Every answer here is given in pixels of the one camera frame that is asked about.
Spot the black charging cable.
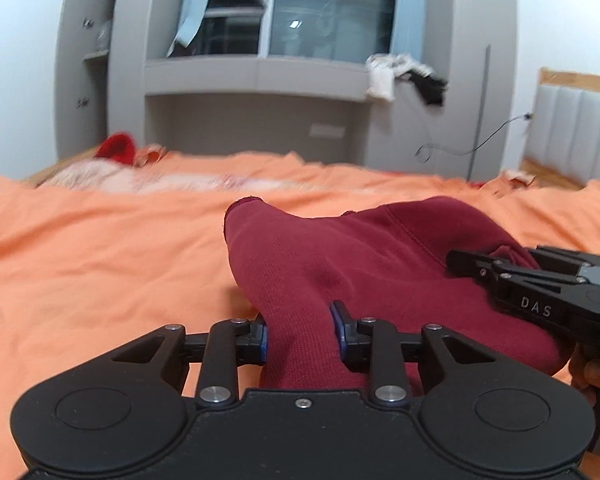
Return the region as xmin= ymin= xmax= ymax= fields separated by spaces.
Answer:
xmin=413 ymin=84 xmax=536 ymax=165

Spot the grey wardrobe door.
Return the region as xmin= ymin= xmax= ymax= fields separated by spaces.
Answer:
xmin=55 ymin=0 xmax=116 ymax=159

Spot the dark red sweater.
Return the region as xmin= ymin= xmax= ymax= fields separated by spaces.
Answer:
xmin=224 ymin=197 xmax=573 ymax=389

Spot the black garment on desk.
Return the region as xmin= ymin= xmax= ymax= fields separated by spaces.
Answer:
xmin=406 ymin=70 xmax=448 ymax=107

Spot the bright red cloth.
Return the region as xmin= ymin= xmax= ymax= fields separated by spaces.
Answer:
xmin=94 ymin=132 xmax=136 ymax=166

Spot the grey built-in desk cabinet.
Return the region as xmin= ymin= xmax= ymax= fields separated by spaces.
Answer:
xmin=108 ymin=0 xmax=517 ymax=181

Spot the white padded headboard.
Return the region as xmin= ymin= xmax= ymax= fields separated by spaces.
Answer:
xmin=519 ymin=67 xmax=600 ymax=190

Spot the window with dark glass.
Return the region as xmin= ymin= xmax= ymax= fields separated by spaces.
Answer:
xmin=183 ymin=0 xmax=394 ymax=63

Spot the light blue right curtain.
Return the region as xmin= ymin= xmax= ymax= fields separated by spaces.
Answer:
xmin=390 ymin=0 xmax=426 ymax=61

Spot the person's right hand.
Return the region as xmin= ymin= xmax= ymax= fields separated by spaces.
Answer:
xmin=568 ymin=346 xmax=600 ymax=405

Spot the white garment on desk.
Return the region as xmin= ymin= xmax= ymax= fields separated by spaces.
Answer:
xmin=365 ymin=53 xmax=434 ymax=103

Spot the floral patterned blanket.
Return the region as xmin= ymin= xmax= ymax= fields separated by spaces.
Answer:
xmin=39 ymin=145 xmax=303 ymax=195

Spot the orange bed sheet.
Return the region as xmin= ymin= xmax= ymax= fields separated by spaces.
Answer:
xmin=0 ymin=162 xmax=600 ymax=479

